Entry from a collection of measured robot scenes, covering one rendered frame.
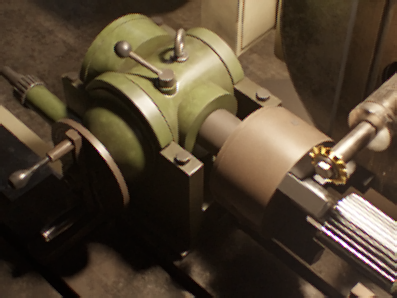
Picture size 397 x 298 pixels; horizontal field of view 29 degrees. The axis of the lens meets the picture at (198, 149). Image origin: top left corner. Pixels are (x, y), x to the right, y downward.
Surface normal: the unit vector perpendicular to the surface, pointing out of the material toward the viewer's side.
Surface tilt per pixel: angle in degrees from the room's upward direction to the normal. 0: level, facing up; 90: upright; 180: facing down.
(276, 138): 5
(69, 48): 0
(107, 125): 38
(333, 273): 0
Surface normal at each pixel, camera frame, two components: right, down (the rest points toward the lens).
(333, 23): -0.70, 0.54
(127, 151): 0.04, 0.40
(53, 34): 0.00, -0.65
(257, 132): -0.16, -0.50
